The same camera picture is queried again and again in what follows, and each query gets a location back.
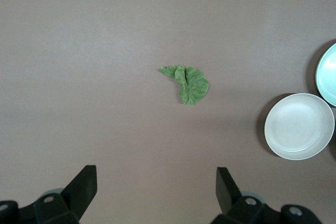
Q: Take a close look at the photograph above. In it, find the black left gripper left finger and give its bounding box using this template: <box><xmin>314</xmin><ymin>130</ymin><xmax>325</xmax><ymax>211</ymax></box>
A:
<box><xmin>0</xmin><ymin>165</ymin><xmax>98</xmax><ymax>224</ymax></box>

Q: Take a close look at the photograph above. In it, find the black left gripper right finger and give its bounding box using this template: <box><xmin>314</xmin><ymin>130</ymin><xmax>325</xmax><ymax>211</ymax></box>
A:
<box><xmin>211</xmin><ymin>166</ymin><xmax>322</xmax><ymax>224</ymax></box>

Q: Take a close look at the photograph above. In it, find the green lettuce leaf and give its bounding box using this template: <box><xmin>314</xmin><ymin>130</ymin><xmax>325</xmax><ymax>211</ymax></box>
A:
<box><xmin>159</xmin><ymin>65</ymin><xmax>211</xmax><ymax>106</ymax></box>

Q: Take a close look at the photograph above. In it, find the beige round plate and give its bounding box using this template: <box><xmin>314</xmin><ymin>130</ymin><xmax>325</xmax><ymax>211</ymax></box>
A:
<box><xmin>264</xmin><ymin>92</ymin><xmax>336</xmax><ymax>161</ymax></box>

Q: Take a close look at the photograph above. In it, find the brown table cover mat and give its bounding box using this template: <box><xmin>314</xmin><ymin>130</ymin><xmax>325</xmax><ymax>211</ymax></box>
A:
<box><xmin>0</xmin><ymin>0</ymin><xmax>336</xmax><ymax>224</ymax></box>

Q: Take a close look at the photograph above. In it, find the mint green round plate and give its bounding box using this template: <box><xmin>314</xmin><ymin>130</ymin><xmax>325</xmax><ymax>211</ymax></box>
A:
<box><xmin>314</xmin><ymin>42</ymin><xmax>336</xmax><ymax>108</ymax></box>

